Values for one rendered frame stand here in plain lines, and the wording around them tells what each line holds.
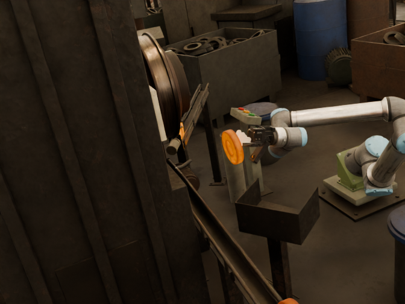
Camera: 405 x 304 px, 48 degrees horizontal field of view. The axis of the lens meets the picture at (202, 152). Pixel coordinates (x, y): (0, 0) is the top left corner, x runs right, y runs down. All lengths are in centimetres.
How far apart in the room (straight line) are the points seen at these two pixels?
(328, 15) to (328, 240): 309
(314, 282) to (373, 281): 29
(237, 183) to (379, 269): 105
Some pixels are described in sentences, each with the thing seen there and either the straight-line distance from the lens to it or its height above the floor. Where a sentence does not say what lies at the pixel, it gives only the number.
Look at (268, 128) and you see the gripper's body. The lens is 203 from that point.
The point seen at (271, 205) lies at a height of 60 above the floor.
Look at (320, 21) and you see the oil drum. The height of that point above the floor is 67.
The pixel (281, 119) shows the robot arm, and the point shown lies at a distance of 223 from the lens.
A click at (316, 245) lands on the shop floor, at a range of 269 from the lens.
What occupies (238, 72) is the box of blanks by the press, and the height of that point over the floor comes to 47.
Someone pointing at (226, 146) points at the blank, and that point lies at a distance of 200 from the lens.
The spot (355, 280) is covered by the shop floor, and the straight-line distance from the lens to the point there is 248.
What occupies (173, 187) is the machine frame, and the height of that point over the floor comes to 87.
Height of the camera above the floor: 164
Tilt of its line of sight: 24 degrees down
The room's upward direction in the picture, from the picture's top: 11 degrees counter-clockwise
